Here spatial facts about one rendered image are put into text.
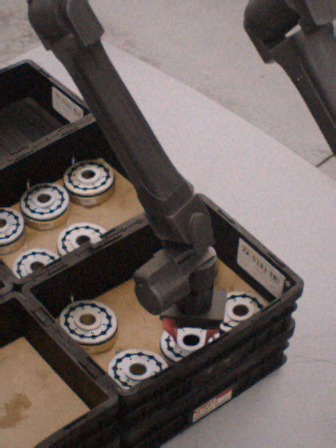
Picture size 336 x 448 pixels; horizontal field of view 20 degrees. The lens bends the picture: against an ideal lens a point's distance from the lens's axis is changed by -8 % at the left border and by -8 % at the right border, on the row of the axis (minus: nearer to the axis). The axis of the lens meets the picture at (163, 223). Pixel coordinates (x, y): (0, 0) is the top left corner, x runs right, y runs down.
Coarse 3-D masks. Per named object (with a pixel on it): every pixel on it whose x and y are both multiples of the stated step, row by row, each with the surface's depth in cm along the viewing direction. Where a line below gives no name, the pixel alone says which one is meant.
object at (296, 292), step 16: (144, 224) 171; (112, 240) 169; (256, 240) 169; (80, 256) 165; (272, 256) 166; (48, 272) 162; (288, 272) 163; (32, 288) 160; (32, 304) 157; (272, 304) 158; (288, 304) 160; (48, 320) 155; (256, 320) 155; (64, 336) 152; (240, 336) 155; (80, 352) 150; (192, 352) 150; (208, 352) 151; (96, 368) 147; (176, 368) 148; (112, 384) 145; (144, 384) 145; (160, 384) 147; (128, 400) 144
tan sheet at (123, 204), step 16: (128, 192) 192; (16, 208) 188; (80, 208) 188; (96, 208) 189; (112, 208) 189; (128, 208) 189; (64, 224) 185; (96, 224) 185; (112, 224) 185; (32, 240) 182; (48, 240) 182; (0, 256) 178; (16, 256) 179
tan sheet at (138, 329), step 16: (224, 272) 177; (128, 288) 174; (224, 288) 174; (240, 288) 174; (112, 304) 171; (128, 304) 171; (128, 320) 168; (144, 320) 168; (160, 320) 169; (128, 336) 166; (144, 336) 166; (160, 336) 166; (112, 352) 163
